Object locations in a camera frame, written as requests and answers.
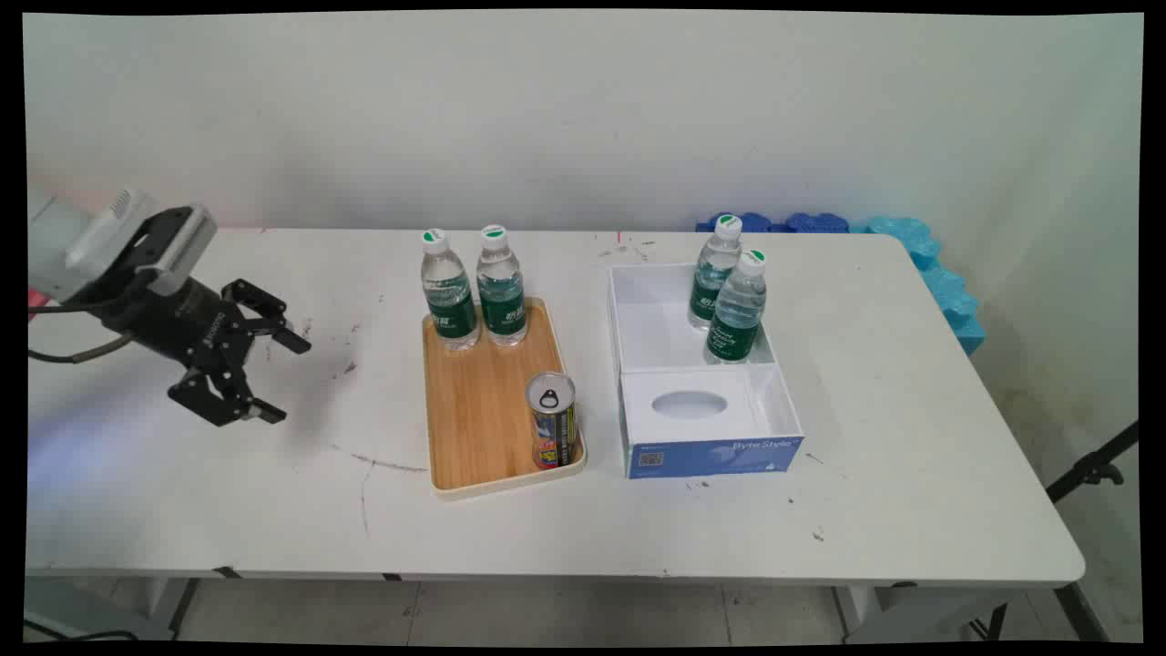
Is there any light blue foam mat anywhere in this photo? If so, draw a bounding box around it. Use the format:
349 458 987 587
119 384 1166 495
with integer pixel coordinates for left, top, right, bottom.
850 215 987 357

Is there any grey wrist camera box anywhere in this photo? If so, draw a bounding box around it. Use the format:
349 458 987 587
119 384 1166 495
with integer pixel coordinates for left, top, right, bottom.
135 204 219 297

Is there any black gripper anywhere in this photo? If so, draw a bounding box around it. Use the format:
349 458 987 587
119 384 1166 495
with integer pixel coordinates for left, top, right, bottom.
91 272 312 428

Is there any white and blue cardboard box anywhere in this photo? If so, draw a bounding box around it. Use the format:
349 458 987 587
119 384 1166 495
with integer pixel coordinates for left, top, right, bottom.
607 262 806 481

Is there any colourful drink can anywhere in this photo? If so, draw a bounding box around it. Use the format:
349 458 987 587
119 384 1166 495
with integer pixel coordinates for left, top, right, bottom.
525 371 578 471

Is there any white table leg frame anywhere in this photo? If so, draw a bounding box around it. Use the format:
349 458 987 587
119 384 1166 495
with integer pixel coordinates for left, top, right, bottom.
26 576 199 642
831 583 1108 644

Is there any wooden tray with cream rim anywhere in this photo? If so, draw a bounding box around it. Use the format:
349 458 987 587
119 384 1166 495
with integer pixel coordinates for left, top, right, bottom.
421 296 588 502

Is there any black tripod stand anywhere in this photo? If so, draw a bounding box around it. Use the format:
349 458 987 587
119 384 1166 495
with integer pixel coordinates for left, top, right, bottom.
1046 420 1141 505

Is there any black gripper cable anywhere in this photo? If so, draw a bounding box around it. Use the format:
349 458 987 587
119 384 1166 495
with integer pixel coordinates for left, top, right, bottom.
26 332 139 365

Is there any green label water bottle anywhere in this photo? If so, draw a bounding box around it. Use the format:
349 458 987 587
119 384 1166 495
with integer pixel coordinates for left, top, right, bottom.
703 249 768 365
476 224 529 348
420 228 481 353
687 214 743 331

